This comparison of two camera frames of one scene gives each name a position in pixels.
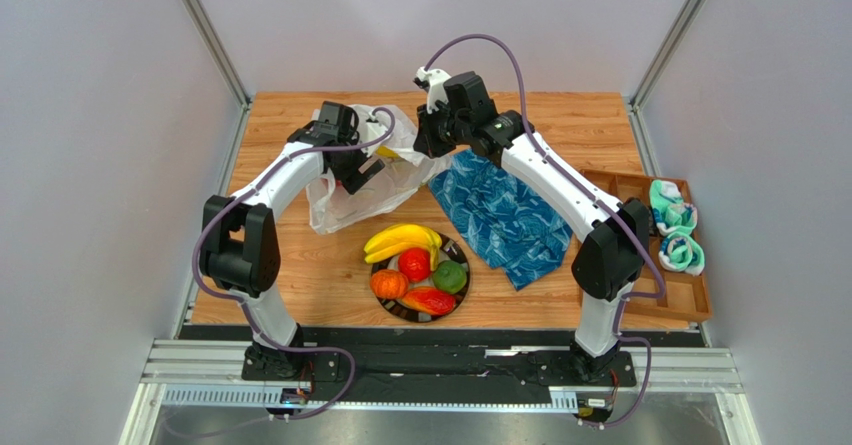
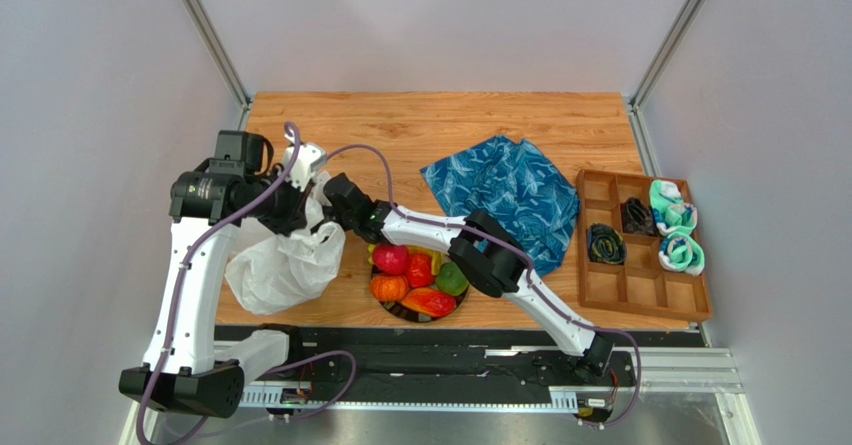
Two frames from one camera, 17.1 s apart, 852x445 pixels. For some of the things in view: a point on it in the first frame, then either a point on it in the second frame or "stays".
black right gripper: x=431 y=137 -> x=333 y=212
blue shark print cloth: x=509 y=224 stays
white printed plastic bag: x=407 y=170 -> x=273 y=270
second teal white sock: x=680 y=252 stays
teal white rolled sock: x=670 y=212 stays
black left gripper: x=353 y=180 -> x=294 y=218
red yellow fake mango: x=429 y=300 stays
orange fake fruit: x=389 y=284 stays
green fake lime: x=449 y=276 stays
